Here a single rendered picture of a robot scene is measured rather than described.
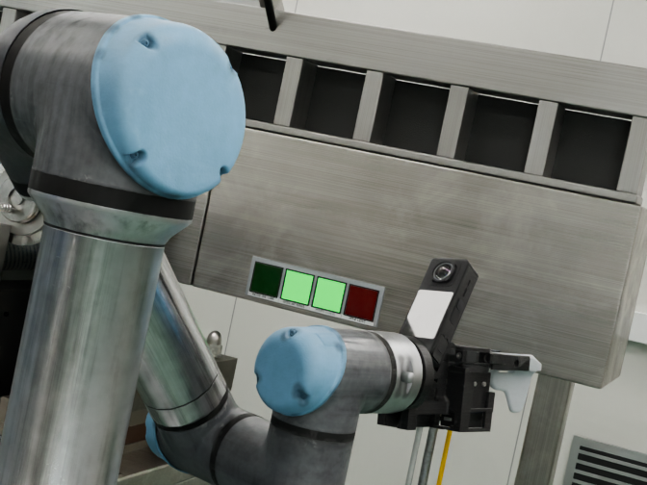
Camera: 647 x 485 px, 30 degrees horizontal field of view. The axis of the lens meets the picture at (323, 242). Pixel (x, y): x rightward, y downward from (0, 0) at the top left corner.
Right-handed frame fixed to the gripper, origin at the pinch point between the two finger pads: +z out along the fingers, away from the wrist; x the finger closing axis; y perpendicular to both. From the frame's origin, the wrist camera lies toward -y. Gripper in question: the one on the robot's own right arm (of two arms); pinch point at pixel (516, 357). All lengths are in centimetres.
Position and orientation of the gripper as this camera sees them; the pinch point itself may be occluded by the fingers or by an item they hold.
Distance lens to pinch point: 129.3
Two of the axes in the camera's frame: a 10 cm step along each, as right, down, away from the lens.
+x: 7.3, 0.5, -6.8
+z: 6.7, 1.0, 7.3
